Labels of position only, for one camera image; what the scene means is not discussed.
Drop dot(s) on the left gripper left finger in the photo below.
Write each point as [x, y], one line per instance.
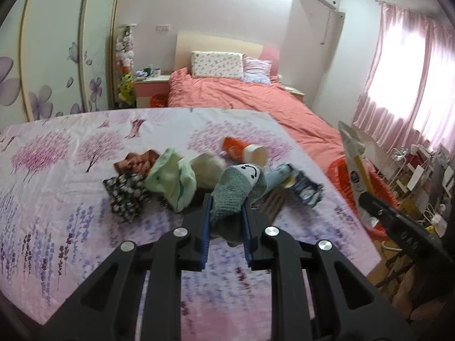
[135, 293]

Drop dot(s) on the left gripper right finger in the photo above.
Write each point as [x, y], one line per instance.
[317, 293]

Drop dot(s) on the blue snack packet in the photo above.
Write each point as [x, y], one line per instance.
[306, 191]

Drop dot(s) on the grey smiley face sock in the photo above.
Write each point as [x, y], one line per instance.
[236, 184]

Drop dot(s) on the cluttered desk shelf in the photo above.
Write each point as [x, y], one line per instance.
[424, 188]

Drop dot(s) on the floral purple table cloth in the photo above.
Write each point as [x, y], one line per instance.
[59, 222]

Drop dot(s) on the white yellow box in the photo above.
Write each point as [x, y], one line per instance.
[358, 172]

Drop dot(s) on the black white floral cloth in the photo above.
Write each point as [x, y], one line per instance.
[127, 195]

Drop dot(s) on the light blue tube bottle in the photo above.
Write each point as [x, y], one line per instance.
[283, 175]

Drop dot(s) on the pink window curtain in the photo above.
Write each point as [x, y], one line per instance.
[408, 96]

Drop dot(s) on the brown patterned cloth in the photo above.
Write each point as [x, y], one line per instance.
[140, 164]

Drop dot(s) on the light green cloth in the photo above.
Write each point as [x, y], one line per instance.
[173, 177]

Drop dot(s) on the red white paper cup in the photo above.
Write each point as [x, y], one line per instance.
[245, 152]

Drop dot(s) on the beige crumpled cloth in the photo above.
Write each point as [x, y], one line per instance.
[208, 169]

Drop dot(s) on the far side nightstand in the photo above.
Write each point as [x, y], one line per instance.
[296, 93]

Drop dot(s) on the pink white nightstand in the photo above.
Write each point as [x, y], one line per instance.
[152, 92]

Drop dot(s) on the hanging plush toy stack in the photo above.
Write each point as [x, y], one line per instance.
[125, 65]

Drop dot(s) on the pink striped pillow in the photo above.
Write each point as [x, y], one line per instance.
[257, 71]

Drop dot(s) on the salmon pink bed duvet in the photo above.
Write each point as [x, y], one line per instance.
[320, 140]

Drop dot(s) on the white floral pillow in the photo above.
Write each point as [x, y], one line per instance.
[209, 64]

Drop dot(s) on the floral sliding wardrobe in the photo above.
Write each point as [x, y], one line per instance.
[56, 59]

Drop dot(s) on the beige pink headboard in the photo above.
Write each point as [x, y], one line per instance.
[187, 42]

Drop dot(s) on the white wire rack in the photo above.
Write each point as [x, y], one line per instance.
[398, 160]

